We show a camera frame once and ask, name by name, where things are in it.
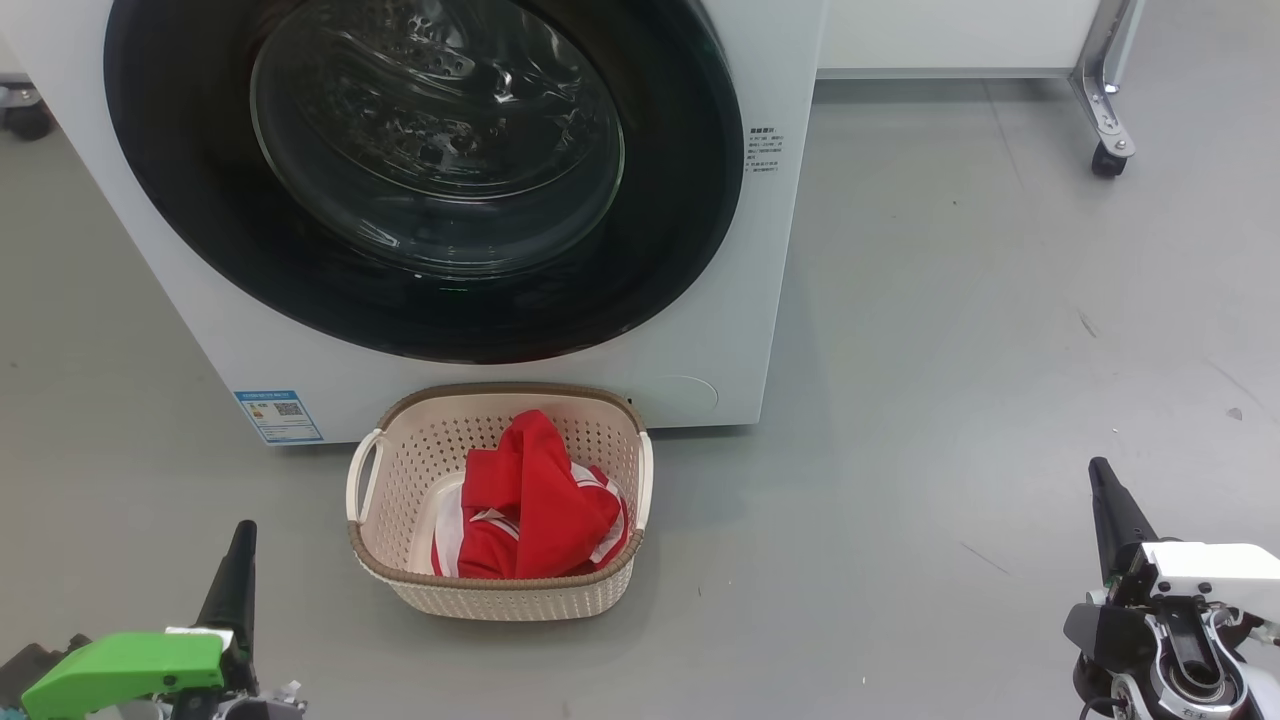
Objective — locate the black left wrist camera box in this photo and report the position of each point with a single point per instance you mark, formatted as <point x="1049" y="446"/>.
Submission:
<point x="40" y="665"/>

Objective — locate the white front-load washing machine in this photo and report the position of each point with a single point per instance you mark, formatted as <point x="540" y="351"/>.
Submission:
<point x="700" y="330"/>

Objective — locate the silver metal cart leg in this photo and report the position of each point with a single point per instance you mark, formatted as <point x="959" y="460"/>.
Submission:
<point x="1100" y="90"/>

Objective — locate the blue energy label sticker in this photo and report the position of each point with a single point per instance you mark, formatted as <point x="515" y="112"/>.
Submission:
<point x="278" y="417"/>

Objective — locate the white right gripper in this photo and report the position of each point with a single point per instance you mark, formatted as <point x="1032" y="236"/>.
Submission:
<point x="1220" y="575"/>

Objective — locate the black round glass washer door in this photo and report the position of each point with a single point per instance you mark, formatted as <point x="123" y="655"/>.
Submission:
<point x="200" y="200"/>

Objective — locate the black caster wheel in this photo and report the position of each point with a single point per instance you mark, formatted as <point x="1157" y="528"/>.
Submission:
<point x="1110" y="162"/>
<point x="25" y="118"/>

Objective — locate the cream perforated laundry basket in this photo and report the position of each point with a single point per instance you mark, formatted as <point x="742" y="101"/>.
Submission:
<point x="500" y="600"/>

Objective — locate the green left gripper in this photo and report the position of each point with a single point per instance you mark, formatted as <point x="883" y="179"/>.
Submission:
<point x="130" y="670"/>

